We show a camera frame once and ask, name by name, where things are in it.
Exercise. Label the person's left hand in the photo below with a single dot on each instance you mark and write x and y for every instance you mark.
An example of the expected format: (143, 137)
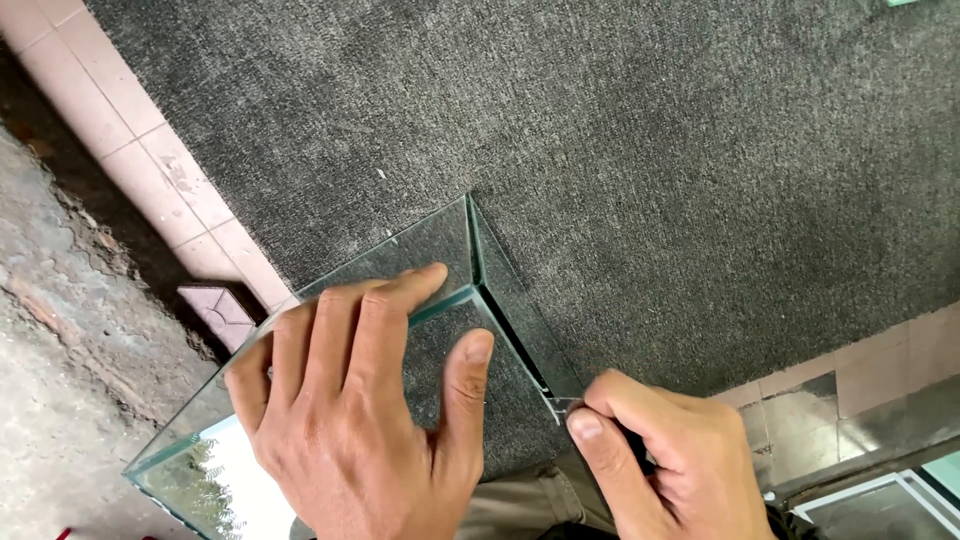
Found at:
(352, 435)

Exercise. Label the person's right hand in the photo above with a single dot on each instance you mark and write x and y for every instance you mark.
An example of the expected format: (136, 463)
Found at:
(705, 465)

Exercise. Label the clear tape piece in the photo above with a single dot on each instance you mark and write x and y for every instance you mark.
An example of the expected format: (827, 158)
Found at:
(561, 405)

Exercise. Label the clear glass tank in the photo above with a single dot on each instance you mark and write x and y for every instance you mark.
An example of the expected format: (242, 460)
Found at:
(510, 322)

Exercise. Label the white framed glass panel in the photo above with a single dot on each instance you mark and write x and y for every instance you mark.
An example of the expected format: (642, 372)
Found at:
(877, 510)

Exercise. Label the grey carpet mat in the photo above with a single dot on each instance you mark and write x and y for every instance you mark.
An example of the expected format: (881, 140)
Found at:
(600, 150)

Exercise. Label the small green object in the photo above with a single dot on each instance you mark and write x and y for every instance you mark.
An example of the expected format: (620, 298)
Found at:
(902, 2)

